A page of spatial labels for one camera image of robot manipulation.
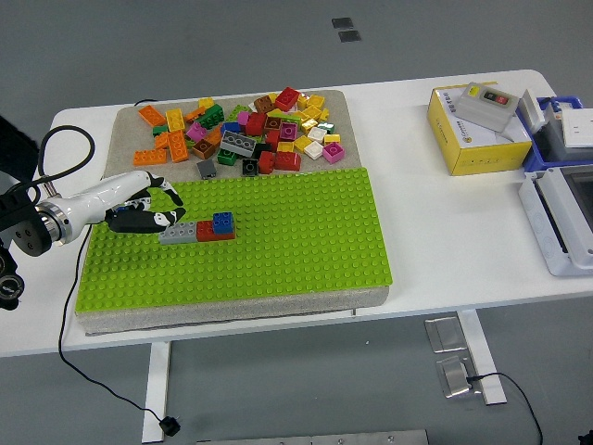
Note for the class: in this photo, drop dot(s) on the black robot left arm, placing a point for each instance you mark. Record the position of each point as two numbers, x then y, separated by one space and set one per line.
28 232

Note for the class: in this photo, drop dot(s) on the small dark green brick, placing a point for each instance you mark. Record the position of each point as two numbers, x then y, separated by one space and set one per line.
160 130

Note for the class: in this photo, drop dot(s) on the grey push-button switch box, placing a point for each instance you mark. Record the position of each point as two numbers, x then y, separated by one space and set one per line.
486 109

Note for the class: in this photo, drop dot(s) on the dark grey long brick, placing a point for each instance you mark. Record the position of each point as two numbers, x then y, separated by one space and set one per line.
237 143

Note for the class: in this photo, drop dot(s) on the white table leg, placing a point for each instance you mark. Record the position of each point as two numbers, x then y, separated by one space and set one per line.
482 352
155 394

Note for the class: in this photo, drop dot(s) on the yellow cardboard box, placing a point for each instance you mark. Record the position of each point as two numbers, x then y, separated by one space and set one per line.
491 160

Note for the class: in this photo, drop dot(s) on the small dark grey brick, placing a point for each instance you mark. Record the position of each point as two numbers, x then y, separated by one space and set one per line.
206 169

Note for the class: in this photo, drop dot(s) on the long metal floor strip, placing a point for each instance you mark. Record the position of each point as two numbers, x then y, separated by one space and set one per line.
315 438

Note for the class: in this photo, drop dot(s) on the lime green flat brick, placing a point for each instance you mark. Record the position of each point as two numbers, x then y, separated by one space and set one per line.
190 144

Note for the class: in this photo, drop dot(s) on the shiny green brick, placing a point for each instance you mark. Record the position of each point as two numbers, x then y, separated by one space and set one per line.
326 126

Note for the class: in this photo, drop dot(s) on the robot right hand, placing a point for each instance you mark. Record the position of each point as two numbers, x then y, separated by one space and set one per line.
586 440

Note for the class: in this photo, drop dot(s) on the yellow long brick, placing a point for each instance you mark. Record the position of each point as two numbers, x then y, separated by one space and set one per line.
174 119

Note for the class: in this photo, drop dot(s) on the grey-brown foam mat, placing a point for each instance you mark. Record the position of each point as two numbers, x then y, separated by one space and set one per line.
278 308

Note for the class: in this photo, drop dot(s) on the white electrical enclosure box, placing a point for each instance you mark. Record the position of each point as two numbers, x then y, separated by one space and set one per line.
537 218

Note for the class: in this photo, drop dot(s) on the black brick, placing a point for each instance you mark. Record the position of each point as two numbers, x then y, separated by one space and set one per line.
249 167
261 149

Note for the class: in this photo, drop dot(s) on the blue plastic bin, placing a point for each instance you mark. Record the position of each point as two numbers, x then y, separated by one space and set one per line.
533 160

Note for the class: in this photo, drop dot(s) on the small magenta brick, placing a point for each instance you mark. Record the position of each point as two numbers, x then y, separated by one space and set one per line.
242 119

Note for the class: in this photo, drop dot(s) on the small orange brick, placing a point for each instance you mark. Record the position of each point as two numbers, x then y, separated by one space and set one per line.
161 140

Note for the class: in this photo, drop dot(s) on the orange long brick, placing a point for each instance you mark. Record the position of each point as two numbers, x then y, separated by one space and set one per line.
178 145
149 157

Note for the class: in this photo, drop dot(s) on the silver floor plate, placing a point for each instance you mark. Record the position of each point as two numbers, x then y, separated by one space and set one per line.
456 377
445 334

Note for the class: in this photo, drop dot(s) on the red long brick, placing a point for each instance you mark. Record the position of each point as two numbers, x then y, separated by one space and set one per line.
205 231

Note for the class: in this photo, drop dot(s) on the dark green long brick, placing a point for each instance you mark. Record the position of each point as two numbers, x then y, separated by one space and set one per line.
210 117

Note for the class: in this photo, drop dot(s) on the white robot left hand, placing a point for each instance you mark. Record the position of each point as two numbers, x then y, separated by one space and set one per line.
102 197

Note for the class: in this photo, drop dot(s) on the dark floor socket cover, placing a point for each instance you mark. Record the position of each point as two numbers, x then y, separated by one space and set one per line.
342 23
349 36

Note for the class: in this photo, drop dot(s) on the lime green studded baseplate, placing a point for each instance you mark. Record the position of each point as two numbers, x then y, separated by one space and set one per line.
301 232

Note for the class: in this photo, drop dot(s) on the small white plastic box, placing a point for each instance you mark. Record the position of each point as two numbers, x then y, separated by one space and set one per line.
530 111

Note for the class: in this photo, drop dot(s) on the dark brown brick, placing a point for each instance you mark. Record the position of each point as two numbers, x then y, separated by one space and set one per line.
273 123

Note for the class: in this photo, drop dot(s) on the light grey long brick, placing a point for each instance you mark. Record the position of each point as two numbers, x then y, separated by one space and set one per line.
178 233

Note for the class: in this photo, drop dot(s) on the white wall socket panel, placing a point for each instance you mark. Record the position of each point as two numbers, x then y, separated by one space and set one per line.
578 130

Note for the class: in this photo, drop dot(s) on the white brick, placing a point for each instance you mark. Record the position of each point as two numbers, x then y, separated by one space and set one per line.
317 134
313 149

